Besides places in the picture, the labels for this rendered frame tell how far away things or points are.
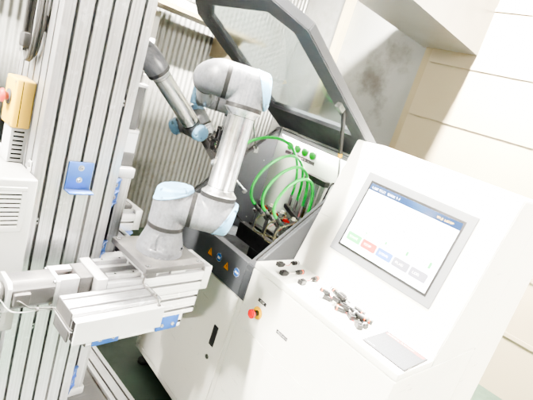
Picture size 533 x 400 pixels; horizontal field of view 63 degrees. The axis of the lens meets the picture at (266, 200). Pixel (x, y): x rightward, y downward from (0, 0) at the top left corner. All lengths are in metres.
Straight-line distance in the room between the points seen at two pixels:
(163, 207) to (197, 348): 0.95
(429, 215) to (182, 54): 2.95
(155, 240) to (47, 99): 0.50
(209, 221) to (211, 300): 0.71
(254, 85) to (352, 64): 3.23
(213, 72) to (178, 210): 0.43
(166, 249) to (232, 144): 0.39
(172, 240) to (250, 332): 0.60
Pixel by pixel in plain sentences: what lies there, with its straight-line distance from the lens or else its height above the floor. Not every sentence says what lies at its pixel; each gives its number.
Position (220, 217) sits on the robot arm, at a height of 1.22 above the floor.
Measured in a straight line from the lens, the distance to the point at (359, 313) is 1.59.
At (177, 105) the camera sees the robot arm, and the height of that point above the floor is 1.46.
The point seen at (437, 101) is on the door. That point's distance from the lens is 3.99.
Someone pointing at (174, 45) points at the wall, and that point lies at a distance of 4.05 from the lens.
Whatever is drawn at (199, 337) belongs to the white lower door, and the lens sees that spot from 2.12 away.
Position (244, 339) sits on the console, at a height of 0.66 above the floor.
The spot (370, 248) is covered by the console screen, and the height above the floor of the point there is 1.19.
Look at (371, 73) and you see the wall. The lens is 4.39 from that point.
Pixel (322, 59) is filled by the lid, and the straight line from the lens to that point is 1.63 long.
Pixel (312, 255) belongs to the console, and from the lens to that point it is 1.86.
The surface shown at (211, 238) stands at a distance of 2.00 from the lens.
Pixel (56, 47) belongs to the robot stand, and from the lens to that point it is 1.28.
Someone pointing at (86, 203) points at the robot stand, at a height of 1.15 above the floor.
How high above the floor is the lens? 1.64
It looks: 14 degrees down
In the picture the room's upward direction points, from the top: 18 degrees clockwise
